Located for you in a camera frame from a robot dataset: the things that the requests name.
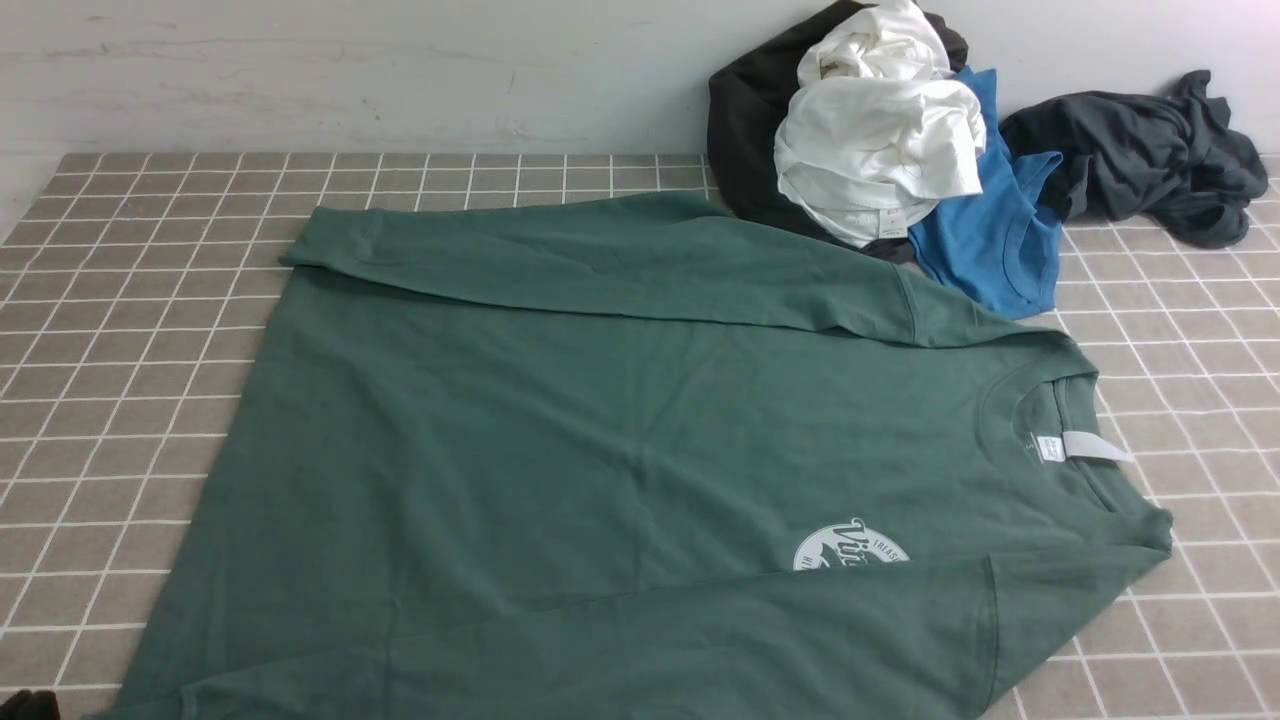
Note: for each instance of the green long-sleeve shirt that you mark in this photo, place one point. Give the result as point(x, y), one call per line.
point(635, 459)

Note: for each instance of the dark grey crumpled garment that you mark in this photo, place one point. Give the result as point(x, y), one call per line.
point(1173, 158)

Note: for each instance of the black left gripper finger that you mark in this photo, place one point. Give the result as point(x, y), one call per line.
point(31, 705)

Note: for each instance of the blue t-shirt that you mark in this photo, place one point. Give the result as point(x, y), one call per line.
point(1000, 247)

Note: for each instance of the white crumpled shirt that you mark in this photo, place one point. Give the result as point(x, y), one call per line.
point(879, 131)

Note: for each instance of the grey checkered tablecloth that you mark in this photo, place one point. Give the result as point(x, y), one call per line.
point(135, 286)

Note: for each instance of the black garment under pile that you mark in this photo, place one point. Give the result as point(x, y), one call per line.
point(748, 101)

